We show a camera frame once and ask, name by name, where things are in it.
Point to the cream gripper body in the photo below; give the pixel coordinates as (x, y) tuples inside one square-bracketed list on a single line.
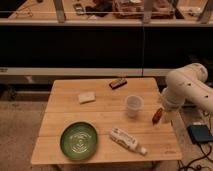
[(168, 114)]

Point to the white sponge block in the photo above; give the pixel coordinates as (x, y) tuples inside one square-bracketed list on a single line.
[(86, 97)]

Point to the small phone on shelf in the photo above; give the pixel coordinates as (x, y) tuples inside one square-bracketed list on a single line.
[(79, 9)]

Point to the dark blue box on floor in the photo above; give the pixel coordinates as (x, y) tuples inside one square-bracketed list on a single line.
[(199, 134)]

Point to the wooden folding table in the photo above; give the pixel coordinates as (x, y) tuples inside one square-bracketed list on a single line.
[(104, 113)]

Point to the black device on shelf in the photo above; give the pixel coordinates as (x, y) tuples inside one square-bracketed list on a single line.
[(100, 9)]

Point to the tray of items on shelf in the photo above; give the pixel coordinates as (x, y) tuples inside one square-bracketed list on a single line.
[(135, 9)]

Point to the green ceramic bowl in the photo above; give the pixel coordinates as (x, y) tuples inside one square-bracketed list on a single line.
[(79, 141)]

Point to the dark brown rectangular block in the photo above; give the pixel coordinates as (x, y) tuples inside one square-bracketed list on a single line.
[(117, 83)]

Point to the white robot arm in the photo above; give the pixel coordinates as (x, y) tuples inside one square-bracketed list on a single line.
[(185, 83)]

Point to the orange-brown gripper finger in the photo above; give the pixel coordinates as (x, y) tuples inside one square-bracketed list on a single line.
[(157, 116)]

